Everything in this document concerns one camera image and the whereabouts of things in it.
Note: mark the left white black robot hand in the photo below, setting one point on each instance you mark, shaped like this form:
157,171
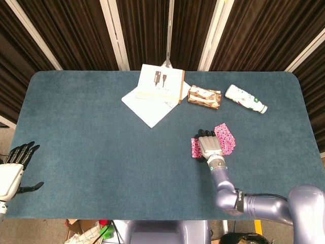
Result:
8,178

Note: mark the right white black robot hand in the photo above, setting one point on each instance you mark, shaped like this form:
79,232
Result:
210,145

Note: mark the gold red snack packet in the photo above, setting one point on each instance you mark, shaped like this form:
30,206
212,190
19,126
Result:
204,97

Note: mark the white bottle with green cap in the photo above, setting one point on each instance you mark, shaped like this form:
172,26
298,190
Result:
241,96

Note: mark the white notebook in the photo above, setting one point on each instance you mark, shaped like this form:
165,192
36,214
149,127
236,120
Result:
152,111

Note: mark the white box with brown edge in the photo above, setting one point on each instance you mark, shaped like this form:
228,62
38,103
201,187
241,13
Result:
165,84

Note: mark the cardboard box with paper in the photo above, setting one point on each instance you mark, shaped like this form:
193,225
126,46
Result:
81,232

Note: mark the black bag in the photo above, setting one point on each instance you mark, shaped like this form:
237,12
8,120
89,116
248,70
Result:
243,239

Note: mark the grey robot torso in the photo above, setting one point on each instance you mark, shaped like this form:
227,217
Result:
162,232

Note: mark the red object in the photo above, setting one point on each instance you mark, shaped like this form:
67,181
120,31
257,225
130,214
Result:
102,222

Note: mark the green plastic object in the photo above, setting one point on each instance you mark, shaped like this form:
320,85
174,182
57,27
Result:
106,231

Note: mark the thin metal pole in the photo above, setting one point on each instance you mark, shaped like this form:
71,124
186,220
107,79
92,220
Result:
169,33

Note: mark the dark brown pleated curtain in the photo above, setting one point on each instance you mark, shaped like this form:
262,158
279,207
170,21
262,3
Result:
259,33

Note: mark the white frame post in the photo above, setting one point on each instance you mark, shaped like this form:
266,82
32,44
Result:
115,35
33,33
215,35
307,52

